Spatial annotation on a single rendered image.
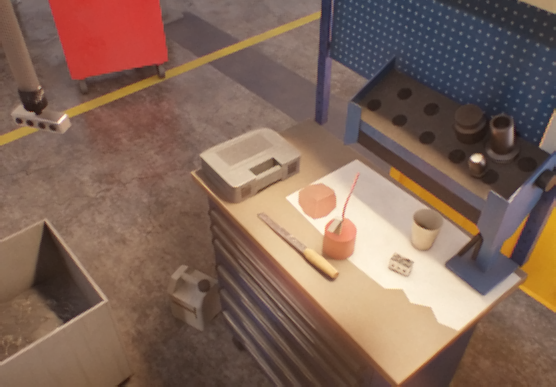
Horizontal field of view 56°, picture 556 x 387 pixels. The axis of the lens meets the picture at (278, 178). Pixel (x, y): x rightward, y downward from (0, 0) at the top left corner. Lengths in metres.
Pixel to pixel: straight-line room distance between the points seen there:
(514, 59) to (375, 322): 0.69
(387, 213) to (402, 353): 0.45
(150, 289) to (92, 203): 0.73
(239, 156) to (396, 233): 0.53
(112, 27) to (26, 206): 1.34
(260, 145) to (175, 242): 1.23
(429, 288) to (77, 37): 2.99
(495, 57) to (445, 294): 0.59
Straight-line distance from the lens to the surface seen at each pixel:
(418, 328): 1.36
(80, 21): 3.79
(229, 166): 1.61
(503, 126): 1.27
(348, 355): 1.40
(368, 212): 1.58
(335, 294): 1.38
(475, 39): 1.36
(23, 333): 2.27
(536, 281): 2.55
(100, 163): 3.38
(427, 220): 1.51
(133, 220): 2.96
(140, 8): 3.80
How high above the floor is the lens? 2.06
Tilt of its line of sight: 42 degrees down
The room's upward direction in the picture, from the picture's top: straight up
